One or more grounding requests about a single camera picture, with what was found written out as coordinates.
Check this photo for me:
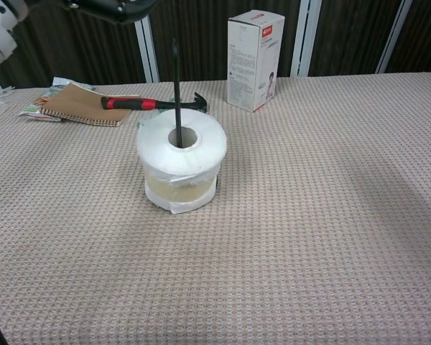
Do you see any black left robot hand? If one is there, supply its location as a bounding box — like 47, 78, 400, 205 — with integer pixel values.
58, 0, 159, 24

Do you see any white paper towel roll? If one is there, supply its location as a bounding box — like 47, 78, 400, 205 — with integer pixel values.
136, 109, 228, 216

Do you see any black metal roll holder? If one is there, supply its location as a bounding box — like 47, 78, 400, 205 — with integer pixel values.
171, 38, 222, 188

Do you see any red black claw hammer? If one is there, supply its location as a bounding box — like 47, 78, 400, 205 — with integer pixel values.
100, 91, 210, 116

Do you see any brown spiral notebook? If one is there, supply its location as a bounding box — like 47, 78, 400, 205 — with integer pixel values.
39, 82, 141, 129

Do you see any green white snack packet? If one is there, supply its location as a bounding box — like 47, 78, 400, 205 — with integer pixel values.
17, 76, 94, 124

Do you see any white cardboard lamp box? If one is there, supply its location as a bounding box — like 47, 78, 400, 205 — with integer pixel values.
226, 10, 287, 114

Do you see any crumpled clear plastic wrapper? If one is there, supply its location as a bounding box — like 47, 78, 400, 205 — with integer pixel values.
0, 85, 16, 109

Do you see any beige waffle weave tablecloth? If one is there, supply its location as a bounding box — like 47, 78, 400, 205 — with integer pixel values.
0, 71, 431, 345

